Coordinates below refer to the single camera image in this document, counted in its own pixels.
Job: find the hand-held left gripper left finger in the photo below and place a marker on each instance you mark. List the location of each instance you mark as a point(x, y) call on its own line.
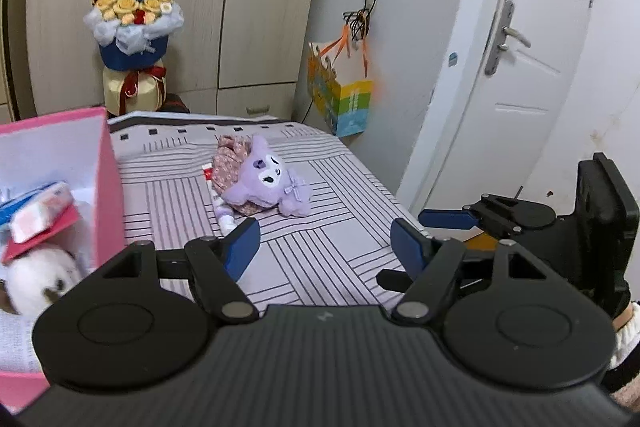
point(244, 249)

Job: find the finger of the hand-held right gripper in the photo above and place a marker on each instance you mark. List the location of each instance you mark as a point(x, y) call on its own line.
point(450, 218)
point(395, 281)

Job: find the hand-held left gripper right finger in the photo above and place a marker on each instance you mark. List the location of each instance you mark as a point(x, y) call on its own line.
point(406, 249)

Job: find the pink cardboard box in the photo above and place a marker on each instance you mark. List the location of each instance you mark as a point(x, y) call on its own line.
point(107, 207)

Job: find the red envelope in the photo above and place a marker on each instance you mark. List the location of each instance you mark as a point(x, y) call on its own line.
point(50, 233)

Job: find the white wet wipes packet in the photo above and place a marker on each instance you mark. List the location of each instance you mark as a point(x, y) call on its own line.
point(40, 212)

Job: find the white brown plush toy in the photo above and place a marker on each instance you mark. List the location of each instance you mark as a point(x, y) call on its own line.
point(30, 277)

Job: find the blue tissue packet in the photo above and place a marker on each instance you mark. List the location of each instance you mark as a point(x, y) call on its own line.
point(10, 209)

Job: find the person's right forearm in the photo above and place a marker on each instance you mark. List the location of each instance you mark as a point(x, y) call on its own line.
point(631, 337)

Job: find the small white bottle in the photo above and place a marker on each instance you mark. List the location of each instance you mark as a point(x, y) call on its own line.
point(226, 221)

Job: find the red white tube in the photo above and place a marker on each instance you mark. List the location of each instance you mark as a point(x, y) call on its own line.
point(209, 181)

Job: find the striped bed sheet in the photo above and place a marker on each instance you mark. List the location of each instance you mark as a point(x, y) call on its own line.
point(325, 187)

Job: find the white door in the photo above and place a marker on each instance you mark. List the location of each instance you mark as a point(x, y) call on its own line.
point(525, 132)

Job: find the colourful paper gift bag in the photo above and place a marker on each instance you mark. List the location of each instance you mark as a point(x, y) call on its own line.
point(350, 107)

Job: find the yellow flower bouquet blue wrap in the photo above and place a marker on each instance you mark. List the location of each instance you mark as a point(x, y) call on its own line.
point(130, 52)

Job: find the beige wardrobe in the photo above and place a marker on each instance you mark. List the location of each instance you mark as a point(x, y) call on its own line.
point(270, 7)

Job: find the blue round wall sticker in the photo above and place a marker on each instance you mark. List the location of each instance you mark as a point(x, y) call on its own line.
point(453, 59)

